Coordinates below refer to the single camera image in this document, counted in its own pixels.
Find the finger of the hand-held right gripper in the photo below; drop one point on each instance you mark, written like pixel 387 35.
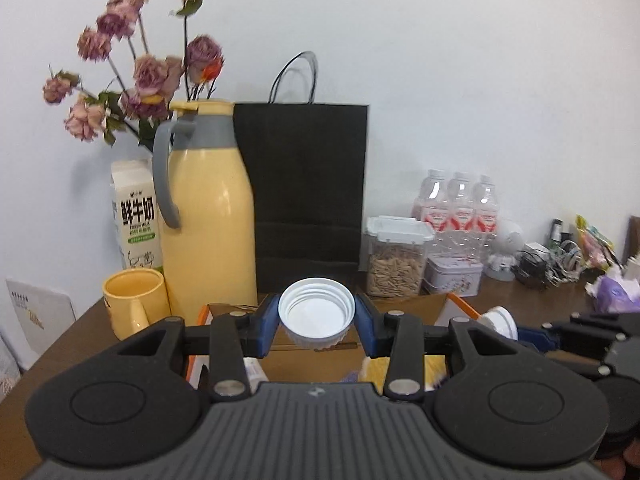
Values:
pixel 600 322
pixel 537 338

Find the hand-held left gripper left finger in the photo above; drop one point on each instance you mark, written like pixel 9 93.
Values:
pixel 270 322

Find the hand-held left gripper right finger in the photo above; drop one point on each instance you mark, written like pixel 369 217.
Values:
pixel 363 327

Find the white ribbed screw lid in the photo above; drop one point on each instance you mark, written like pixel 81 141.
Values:
pixel 315 315

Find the blue patterned cloth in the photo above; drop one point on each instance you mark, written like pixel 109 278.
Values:
pixel 352 379

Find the red cardboard box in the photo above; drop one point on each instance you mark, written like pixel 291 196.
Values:
pixel 310 367

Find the purple tissue pack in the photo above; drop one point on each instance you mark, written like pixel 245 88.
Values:
pixel 617 295

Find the yellow and white plush toy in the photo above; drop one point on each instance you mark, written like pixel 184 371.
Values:
pixel 376 371

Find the clear container of seeds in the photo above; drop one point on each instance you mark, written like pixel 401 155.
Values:
pixel 395 270

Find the colourful snack packet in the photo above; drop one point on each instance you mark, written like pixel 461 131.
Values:
pixel 597 245

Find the white robot-shaped speaker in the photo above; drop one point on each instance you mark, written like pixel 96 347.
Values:
pixel 510 242

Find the dark small bottle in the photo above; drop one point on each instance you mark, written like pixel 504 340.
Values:
pixel 556 232

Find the white printed tin box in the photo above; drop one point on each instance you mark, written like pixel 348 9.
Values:
pixel 452 275

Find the yellow thermos jug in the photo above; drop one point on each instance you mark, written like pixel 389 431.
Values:
pixel 210 220

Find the clear water bottle red label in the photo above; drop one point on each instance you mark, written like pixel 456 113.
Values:
pixel 486 210
pixel 460 205
pixel 432 200

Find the yellow mug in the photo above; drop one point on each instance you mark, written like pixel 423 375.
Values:
pixel 132 300

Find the black paper bag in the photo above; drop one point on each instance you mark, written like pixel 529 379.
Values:
pixel 305 185

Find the white milk carton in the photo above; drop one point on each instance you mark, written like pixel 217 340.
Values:
pixel 137 220

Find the white card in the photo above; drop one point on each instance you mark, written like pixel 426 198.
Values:
pixel 35 320

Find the dried rose bouquet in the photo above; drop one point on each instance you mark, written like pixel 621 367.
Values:
pixel 150 72

